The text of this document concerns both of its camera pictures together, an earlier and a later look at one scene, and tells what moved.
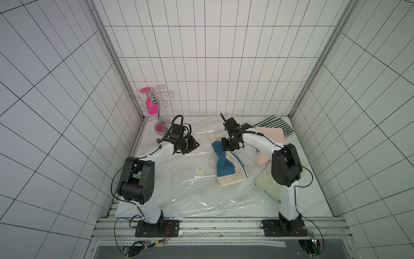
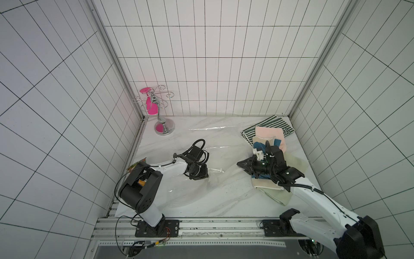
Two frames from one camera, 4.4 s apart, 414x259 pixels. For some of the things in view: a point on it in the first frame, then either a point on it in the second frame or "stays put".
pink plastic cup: x=152 y=107 stays put
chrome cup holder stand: x=161 y=127 stays put
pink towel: x=275 y=134 stays put
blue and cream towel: x=229 y=168 → x=259 y=181
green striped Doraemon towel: x=276 y=122 stays put
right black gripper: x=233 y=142 → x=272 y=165
